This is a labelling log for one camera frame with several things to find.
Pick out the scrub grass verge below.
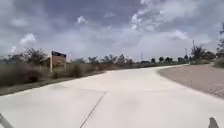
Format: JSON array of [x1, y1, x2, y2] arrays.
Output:
[[0, 61, 188, 97]]

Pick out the robot's own part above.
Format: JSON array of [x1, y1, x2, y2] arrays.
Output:
[[207, 116, 220, 128]]

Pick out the pole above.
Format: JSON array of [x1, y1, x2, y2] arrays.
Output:
[[191, 39, 196, 61]]

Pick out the bushes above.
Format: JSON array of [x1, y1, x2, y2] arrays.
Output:
[[189, 23, 224, 69]]

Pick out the brown sign board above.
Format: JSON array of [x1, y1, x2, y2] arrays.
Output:
[[49, 50, 68, 73]]

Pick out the gravel strip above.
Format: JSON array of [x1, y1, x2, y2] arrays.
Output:
[[157, 63, 224, 100]]

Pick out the row of trees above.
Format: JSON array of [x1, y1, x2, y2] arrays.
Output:
[[0, 47, 189, 66]]

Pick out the pale concrete path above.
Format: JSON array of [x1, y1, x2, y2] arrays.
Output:
[[0, 63, 224, 128]]

